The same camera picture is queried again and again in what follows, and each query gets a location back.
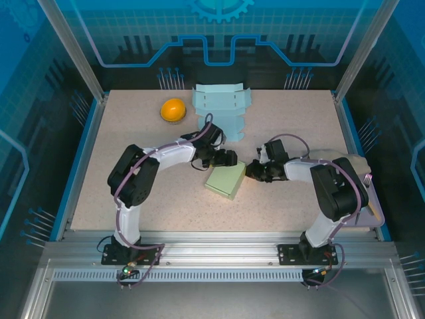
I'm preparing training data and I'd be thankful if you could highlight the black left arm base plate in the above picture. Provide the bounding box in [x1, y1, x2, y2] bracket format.
[101, 243, 163, 266]

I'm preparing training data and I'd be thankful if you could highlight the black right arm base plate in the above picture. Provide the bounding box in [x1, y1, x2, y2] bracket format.
[278, 243, 340, 266]

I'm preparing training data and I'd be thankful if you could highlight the slotted grey cable duct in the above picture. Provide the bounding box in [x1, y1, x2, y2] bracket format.
[52, 268, 307, 283]

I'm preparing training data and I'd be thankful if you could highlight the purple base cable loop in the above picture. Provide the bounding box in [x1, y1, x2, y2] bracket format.
[301, 244, 346, 290]
[116, 245, 166, 290]

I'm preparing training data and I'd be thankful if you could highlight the lavender tray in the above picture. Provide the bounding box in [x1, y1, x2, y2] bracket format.
[345, 172, 386, 229]

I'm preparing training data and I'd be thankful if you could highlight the pale blue paper box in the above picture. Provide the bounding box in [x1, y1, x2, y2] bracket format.
[192, 83, 252, 142]

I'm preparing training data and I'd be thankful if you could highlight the orange dome toy cake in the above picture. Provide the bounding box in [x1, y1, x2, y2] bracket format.
[160, 97, 188, 125]

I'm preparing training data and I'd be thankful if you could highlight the aluminium frame post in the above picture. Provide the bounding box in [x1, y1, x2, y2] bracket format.
[333, 0, 400, 104]
[36, 0, 108, 104]

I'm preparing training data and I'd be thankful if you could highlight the beige folded cloth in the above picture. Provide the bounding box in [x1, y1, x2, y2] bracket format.
[307, 148, 371, 175]

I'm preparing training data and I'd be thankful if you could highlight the aluminium mounting rail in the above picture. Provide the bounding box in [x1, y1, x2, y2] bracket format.
[42, 230, 399, 270]

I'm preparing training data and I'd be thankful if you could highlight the pale green paper box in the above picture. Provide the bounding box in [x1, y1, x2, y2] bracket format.
[205, 161, 248, 201]

